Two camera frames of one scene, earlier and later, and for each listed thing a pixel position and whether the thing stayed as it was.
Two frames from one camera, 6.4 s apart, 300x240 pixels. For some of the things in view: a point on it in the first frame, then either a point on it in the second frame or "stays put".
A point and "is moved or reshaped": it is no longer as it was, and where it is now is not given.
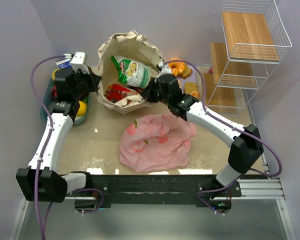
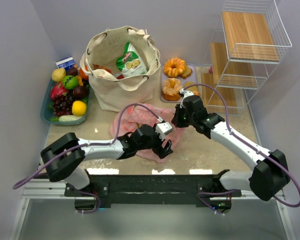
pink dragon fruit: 53,90 stays put
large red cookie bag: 115,93 to 97,66
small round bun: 195,94 stays put
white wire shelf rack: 250,41 stays put
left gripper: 87,80 to 161,146
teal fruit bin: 47,99 stays put
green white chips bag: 136,73 is moved or reshaped
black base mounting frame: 203,190 stays put
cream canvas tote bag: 130,44 is moved or reshaped
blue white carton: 64,64 stays put
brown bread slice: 190,86 stays put
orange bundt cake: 177,68 stays put
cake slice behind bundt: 187,72 stays put
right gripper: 150,90 to 178,118
